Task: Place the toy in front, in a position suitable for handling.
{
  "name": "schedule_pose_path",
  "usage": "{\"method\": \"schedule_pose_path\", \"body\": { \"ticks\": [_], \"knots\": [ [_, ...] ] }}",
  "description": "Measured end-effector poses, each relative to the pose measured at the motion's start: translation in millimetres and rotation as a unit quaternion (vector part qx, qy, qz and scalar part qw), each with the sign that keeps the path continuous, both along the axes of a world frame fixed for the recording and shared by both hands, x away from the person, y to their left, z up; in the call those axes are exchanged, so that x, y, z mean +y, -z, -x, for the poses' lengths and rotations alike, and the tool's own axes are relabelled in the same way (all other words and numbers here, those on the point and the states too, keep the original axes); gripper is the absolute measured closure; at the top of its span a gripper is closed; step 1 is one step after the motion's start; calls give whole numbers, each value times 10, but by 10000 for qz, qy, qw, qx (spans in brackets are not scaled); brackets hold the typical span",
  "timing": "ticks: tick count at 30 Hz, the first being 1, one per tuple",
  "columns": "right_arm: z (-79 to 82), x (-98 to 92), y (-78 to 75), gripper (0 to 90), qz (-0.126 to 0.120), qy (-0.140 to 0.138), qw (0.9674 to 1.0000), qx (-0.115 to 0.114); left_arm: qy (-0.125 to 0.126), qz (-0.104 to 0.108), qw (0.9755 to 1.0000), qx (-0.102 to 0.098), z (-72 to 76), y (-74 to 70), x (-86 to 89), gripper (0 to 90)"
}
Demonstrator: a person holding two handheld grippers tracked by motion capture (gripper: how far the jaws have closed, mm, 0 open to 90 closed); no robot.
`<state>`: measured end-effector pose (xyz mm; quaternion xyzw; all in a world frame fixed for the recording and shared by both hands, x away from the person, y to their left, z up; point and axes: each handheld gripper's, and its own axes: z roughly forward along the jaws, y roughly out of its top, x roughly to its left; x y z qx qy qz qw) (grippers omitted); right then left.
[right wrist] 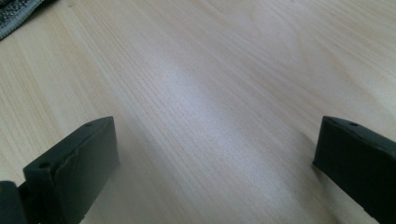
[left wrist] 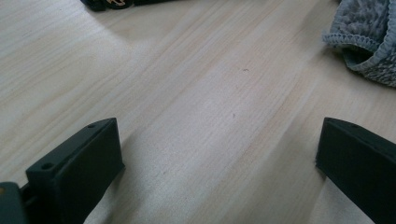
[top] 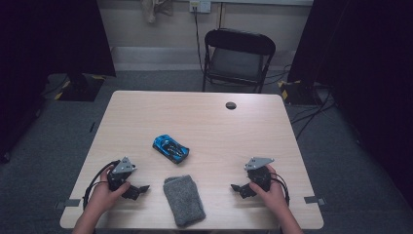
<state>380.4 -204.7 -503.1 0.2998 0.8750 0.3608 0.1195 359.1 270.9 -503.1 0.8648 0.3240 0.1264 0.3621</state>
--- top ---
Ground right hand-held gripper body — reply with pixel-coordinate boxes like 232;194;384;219
244;157;276;193

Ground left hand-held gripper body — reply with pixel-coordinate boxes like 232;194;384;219
106;156;137;193

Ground grey fuzzy sock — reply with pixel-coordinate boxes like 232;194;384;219
162;175;207;228

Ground blue toy car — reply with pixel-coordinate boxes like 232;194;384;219
152;134;191;165

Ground person's right hand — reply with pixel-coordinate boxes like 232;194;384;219
248;164;290;213

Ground person's left hand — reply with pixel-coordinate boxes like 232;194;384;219
87;165;131;215

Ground grey tape strip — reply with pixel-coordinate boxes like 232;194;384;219
55;198;82;211
303;195;327;207

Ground black stand base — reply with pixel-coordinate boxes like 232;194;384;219
53;72;107;102
277;79;323;106

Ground black folding chair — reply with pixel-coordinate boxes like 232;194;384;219
202;27;278;95

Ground dark curtain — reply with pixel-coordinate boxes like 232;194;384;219
286;0;413;209
0;0;117;164

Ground beige hanging cloth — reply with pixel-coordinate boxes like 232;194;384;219
139;0;174;24

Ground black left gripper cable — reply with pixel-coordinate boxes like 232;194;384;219
82;159;122;211

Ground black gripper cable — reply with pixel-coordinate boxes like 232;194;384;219
270;172;291;207
82;159;122;211

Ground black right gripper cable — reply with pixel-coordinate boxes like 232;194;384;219
270;172;291;207

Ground black floor cables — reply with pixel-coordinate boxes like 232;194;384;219
263;62;337;141

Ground black wall socket cable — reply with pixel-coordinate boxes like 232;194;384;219
193;6;207;75

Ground white wall socket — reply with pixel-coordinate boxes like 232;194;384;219
189;0;212;15

